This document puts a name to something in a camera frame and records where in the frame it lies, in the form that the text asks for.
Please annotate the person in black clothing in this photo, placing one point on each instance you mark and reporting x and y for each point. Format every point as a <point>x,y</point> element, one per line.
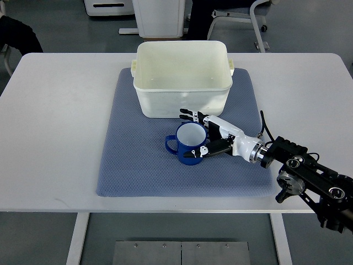
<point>20,36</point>

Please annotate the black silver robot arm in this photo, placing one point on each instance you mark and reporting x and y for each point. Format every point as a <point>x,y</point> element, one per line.
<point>326,192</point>

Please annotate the white frame chair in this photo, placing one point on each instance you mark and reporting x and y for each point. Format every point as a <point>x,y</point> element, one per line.
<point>254,15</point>

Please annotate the right white table leg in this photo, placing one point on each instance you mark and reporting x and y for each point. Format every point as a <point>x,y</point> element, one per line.
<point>280,239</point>

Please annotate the left white table leg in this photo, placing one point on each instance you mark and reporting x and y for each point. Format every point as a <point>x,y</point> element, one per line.
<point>77,240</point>

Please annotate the white table leg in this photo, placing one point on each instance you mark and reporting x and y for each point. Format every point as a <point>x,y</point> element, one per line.
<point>77,240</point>
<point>280,239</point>

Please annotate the white pedestal cabinet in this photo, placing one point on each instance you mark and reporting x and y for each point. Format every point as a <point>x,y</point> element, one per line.
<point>158,19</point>

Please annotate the white plastic box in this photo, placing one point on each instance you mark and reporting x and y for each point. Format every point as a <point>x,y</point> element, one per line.
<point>173,75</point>

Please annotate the blue enamel mug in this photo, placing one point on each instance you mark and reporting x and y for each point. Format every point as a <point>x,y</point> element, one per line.
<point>188,136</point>

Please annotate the blue textured mat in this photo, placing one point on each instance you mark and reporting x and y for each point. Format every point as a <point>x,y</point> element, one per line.
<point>135,162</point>

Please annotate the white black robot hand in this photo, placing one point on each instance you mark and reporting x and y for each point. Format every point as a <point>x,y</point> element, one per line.
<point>224,137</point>

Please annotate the white appliance with slot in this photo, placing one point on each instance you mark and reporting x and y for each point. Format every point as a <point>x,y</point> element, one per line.
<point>95,8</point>

